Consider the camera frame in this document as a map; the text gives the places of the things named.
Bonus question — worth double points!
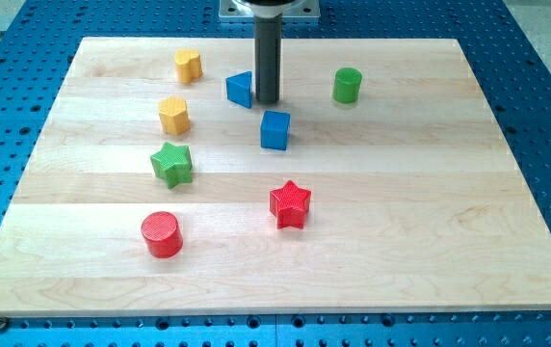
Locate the green star block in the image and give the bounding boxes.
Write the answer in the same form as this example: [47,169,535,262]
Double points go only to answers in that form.
[150,143,193,189]

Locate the left board clamp screw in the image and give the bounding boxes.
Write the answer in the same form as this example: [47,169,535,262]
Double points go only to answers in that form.
[0,317,11,333]

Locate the yellow hexagon block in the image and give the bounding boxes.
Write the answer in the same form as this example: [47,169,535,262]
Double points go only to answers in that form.
[158,96,191,135]

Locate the red cylinder block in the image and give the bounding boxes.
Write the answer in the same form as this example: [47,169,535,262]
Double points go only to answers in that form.
[141,211,183,258]

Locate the red star block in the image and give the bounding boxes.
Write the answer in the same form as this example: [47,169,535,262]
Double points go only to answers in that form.
[269,180,311,229]

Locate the silver robot mounting plate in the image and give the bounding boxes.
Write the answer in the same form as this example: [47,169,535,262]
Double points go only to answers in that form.
[218,0,321,23]

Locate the light wooden board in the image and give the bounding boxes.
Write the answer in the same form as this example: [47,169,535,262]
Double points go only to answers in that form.
[0,38,551,317]

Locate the blue cube block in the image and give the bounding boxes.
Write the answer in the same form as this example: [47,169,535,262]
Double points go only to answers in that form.
[260,111,291,150]

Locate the blue triangle block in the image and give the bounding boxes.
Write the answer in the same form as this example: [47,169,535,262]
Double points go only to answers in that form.
[225,71,252,109]

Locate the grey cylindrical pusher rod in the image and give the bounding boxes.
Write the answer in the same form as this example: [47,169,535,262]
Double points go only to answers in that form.
[254,14,282,104]

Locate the yellow heart block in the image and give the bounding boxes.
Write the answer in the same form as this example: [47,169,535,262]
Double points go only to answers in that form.
[173,49,203,84]

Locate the green cylinder block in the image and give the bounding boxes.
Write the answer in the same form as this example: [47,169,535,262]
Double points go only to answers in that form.
[332,67,362,104]

